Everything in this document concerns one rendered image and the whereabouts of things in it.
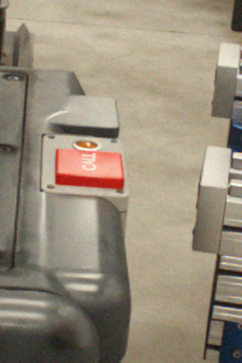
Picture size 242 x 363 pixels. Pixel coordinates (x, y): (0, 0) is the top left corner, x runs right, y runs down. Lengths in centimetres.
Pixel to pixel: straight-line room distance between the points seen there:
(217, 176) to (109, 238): 51
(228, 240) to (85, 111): 32
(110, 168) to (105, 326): 20
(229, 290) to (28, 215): 55
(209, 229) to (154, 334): 185
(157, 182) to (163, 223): 34
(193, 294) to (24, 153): 244
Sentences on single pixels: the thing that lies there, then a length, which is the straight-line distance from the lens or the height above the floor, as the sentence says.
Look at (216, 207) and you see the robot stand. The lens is 138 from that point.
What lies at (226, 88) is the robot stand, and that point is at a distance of 184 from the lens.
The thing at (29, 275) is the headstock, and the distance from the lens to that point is 83.
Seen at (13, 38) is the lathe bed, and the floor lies 84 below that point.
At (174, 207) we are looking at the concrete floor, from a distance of 400.
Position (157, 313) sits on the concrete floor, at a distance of 333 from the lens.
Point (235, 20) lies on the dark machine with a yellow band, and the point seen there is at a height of 7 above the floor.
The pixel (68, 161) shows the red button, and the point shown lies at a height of 127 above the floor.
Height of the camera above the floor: 165
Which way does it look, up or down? 22 degrees down
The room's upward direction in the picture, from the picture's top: 5 degrees clockwise
